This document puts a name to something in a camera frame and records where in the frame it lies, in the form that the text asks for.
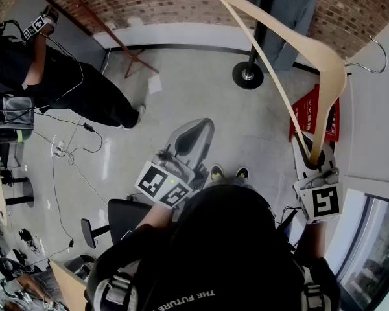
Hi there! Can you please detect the person's left grey shoulder strap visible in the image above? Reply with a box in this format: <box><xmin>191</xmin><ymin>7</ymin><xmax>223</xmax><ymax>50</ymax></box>
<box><xmin>93</xmin><ymin>271</ymin><xmax>137</xmax><ymax>311</ymax></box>

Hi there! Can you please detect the pale wooden hanger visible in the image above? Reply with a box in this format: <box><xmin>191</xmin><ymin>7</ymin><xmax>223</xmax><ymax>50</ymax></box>
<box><xmin>207</xmin><ymin>0</ymin><xmax>388</xmax><ymax>170</ymax></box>

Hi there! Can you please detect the grey hanging garment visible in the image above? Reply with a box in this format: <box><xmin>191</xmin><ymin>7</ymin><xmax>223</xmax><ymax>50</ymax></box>
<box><xmin>246</xmin><ymin>0</ymin><xmax>318</xmax><ymax>73</ymax></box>

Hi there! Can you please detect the white paper sheet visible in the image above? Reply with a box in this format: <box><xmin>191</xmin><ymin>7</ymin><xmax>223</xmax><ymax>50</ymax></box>
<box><xmin>147</xmin><ymin>74</ymin><xmax>164</xmax><ymax>95</ymax></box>

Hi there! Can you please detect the glass window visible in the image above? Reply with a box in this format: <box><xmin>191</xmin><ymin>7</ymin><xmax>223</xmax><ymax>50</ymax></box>
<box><xmin>338</xmin><ymin>189</ymin><xmax>389</xmax><ymax>311</ymax></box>

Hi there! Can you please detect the small black screen device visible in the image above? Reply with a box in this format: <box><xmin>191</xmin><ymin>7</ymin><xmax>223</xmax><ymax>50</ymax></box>
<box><xmin>279</xmin><ymin>205</ymin><xmax>300</xmax><ymax>240</ymax></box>

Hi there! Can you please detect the person's black shirt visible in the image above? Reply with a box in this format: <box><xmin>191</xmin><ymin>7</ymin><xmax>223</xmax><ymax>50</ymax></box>
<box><xmin>86</xmin><ymin>183</ymin><xmax>341</xmax><ymax>311</ymax></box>

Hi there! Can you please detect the black floor cable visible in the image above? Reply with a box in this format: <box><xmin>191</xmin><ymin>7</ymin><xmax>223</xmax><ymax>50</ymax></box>
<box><xmin>35</xmin><ymin>111</ymin><xmax>104</xmax><ymax>167</ymax></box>

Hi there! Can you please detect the person's left yellow-black shoe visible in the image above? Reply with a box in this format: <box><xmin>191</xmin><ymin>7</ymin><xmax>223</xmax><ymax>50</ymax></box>
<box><xmin>209</xmin><ymin>164</ymin><xmax>225</xmax><ymax>183</ymax></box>

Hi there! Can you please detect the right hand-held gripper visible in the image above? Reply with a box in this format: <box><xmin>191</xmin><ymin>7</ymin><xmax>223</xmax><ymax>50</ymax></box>
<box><xmin>291</xmin><ymin>130</ymin><xmax>344</xmax><ymax>225</ymax></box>

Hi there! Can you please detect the person's right grey shoulder strap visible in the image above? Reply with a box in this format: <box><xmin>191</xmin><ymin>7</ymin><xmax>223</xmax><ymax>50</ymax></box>
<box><xmin>299</xmin><ymin>266</ymin><xmax>332</xmax><ymax>311</ymax></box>

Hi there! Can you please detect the red box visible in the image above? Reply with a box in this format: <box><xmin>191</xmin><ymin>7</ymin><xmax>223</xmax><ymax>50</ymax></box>
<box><xmin>288</xmin><ymin>83</ymin><xmax>341</xmax><ymax>143</ymax></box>

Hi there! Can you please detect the person's grey shoulder strap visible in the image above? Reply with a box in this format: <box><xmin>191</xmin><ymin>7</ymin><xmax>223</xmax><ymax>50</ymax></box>
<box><xmin>299</xmin><ymin>266</ymin><xmax>332</xmax><ymax>311</ymax></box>
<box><xmin>93</xmin><ymin>271</ymin><xmax>137</xmax><ymax>311</ymax></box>

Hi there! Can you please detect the black office chair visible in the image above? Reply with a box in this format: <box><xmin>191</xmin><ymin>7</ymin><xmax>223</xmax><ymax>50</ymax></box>
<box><xmin>80</xmin><ymin>198</ymin><xmax>154</xmax><ymax>249</ymax></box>

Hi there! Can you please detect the grey wall panel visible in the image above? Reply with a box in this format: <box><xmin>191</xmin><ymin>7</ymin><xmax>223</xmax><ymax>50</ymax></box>
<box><xmin>5</xmin><ymin>0</ymin><xmax>108</xmax><ymax>75</ymax></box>

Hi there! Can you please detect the person's yellow-black shoe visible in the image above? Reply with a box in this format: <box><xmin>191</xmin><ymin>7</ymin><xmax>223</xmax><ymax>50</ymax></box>
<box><xmin>234</xmin><ymin>167</ymin><xmax>250</xmax><ymax>183</ymax></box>
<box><xmin>209</xmin><ymin>164</ymin><xmax>225</xmax><ymax>183</ymax></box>

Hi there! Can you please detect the white power strip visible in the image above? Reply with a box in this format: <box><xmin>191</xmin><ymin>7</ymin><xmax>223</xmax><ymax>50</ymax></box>
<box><xmin>53</xmin><ymin>139</ymin><xmax>67</xmax><ymax>159</ymax></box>

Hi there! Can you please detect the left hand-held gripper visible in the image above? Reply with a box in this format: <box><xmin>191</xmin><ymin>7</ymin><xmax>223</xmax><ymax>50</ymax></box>
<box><xmin>134</xmin><ymin>117</ymin><xmax>215</xmax><ymax>211</ymax></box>

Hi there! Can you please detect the brown wooden coat stand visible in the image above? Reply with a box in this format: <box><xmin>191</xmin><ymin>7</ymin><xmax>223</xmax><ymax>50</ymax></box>
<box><xmin>69</xmin><ymin>0</ymin><xmax>160</xmax><ymax>80</ymax></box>

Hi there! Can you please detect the light wooden board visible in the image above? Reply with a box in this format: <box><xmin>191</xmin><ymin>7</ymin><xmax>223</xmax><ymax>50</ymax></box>
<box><xmin>49</xmin><ymin>259</ymin><xmax>89</xmax><ymax>311</ymax></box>

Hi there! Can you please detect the person's right yellow-black shoe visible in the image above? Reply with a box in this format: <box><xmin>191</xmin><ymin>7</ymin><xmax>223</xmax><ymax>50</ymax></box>
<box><xmin>234</xmin><ymin>167</ymin><xmax>250</xmax><ymax>183</ymax></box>

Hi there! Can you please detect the white floor cable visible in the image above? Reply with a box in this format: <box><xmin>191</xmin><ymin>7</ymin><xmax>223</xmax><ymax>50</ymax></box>
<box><xmin>32</xmin><ymin>121</ymin><xmax>108</xmax><ymax>259</ymax></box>

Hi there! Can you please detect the person's left forearm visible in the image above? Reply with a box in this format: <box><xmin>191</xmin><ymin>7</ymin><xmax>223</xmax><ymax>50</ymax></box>
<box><xmin>134</xmin><ymin>202</ymin><xmax>176</xmax><ymax>236</ymax></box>

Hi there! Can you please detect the person's right forearm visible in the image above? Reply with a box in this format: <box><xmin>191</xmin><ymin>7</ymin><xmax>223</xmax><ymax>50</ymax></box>
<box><xmin>303</xmin><ymin>220</ymin><xmax>329</xmax><ymax>260</ymax></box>

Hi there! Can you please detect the black metal coat rack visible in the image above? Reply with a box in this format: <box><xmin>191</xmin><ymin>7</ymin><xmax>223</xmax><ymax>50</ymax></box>
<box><xmin>231</xmin><ymin>0</ymin><xmax>299</xmax><ymax>91</ymax></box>

